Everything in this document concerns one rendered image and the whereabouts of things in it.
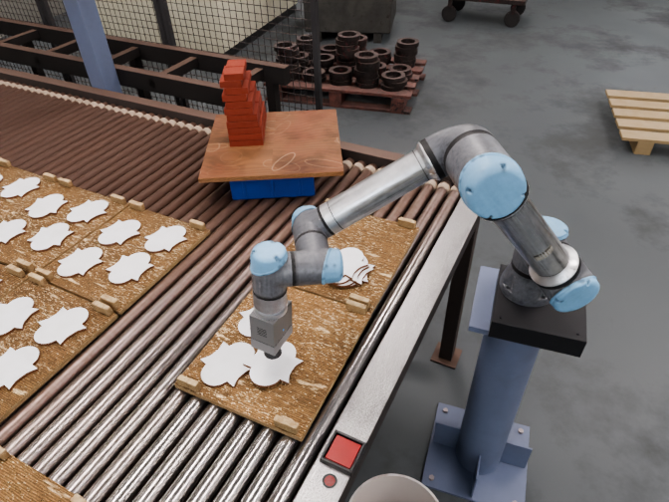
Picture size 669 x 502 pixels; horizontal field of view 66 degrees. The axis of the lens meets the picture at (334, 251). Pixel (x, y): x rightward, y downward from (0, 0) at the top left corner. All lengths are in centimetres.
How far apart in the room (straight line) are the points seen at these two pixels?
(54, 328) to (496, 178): 118
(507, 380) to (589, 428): 82
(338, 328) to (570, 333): 60
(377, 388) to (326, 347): 17
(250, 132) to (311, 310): 80
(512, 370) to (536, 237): 64
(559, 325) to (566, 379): 114
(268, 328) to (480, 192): 53
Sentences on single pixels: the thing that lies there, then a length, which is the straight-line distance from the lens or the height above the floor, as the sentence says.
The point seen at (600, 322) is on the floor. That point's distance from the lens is 294.
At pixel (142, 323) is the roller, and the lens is 154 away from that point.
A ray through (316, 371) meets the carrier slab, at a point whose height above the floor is 94.
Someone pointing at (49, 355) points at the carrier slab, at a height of 94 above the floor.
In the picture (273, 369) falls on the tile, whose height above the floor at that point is 95.
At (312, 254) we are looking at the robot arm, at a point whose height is 128.
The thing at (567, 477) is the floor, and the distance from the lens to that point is 235.
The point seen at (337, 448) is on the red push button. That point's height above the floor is 93.
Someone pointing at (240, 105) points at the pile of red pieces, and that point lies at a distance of 193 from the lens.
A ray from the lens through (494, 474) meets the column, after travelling 226.
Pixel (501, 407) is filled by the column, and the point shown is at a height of 47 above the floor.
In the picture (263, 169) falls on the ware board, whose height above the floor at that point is 104.
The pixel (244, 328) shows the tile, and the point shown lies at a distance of 140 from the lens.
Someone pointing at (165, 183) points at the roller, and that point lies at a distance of 212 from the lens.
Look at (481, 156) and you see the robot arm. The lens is 101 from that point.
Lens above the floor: 197
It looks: 40 degrees down
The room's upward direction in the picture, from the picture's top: 2 degrees counter-clockwise
